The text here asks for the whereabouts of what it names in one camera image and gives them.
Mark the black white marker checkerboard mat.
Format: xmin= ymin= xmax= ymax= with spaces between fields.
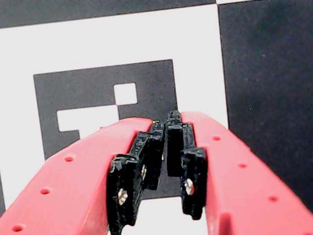
xmin=0 ymin=0 xmax=313 ymax=235

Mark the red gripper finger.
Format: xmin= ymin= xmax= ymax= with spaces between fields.
xmin=0 ymin=117 xmax=165 ymax=235
xmin=165 ymin=110 xmax=313 ymax=235

